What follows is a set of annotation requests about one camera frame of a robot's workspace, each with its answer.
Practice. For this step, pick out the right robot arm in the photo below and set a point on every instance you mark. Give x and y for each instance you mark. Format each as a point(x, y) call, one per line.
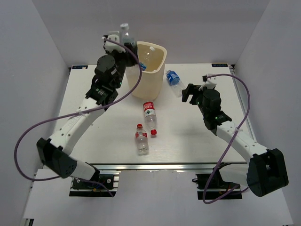
point(265, 169)

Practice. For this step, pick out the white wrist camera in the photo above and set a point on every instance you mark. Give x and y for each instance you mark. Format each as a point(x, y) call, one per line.
point(112, 42)
point(209, 81)

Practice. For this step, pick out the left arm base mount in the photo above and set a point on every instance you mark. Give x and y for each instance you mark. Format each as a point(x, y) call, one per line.
point(106, 187)

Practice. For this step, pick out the green white label bottle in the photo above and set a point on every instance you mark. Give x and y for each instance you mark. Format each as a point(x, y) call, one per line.
point(124, 34)

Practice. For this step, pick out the beige plastic bin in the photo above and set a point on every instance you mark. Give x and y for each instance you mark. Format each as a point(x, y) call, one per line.
point(151, 82)

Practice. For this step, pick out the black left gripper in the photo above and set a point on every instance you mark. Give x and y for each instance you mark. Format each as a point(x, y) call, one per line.
point(131, 59)

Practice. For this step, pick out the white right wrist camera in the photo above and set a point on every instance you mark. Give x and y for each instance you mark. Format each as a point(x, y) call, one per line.
point(209, 81)

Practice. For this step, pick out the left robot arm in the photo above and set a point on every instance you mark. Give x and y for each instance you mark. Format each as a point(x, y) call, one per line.
point(55, 151)

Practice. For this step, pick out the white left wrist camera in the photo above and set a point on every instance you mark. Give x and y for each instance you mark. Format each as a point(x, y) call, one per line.
point(112, 42)

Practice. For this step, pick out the blue label bottle by bin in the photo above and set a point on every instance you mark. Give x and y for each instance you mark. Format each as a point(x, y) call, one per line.
point(175, 82)

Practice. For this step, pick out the large red label bottle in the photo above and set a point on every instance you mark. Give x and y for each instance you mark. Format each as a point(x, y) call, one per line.
point(150, 117)

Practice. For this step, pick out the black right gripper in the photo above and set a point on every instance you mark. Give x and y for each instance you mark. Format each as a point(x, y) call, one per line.
point(190, 90)

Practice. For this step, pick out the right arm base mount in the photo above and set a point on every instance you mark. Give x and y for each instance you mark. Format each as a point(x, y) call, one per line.
point(216, 188)

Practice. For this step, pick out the small red cap bottle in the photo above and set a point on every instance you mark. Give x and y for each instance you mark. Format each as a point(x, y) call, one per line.
point(141, 140)

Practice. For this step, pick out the crushed blue label bottle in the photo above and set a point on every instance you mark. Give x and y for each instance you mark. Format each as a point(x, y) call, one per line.
point(147, 56)

